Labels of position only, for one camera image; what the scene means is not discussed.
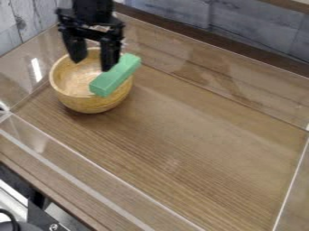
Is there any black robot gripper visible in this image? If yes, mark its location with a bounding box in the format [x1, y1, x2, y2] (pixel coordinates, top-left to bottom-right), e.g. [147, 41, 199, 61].
[56, 0, 124, 71]

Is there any round wooden bowl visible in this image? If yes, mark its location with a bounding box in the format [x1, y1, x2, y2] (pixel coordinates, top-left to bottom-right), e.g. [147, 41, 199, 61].
[48, 48, 132, 114]

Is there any green rectangular block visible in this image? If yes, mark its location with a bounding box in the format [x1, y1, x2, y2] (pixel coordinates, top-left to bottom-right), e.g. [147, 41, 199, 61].
[88, 53, 142, 97]

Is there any clear acrylic tray wall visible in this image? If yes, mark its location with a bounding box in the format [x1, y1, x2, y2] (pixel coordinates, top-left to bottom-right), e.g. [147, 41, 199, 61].
[0, 5, 309, 231]

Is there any black metal bracket with bolt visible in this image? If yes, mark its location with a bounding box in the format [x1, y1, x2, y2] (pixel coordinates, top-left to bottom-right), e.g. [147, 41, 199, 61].
[27, 200, 70, 231]

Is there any black cable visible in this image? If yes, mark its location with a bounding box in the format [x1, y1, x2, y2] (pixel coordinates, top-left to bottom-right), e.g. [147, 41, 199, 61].
[0, 208, 21, 231]

